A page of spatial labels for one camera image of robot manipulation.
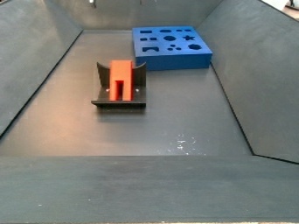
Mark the black curved stand fixture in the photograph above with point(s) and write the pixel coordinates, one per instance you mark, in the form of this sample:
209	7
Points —
138	102

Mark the blue foam shape fixture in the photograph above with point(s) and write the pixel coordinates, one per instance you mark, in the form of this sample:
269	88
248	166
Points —
170	48

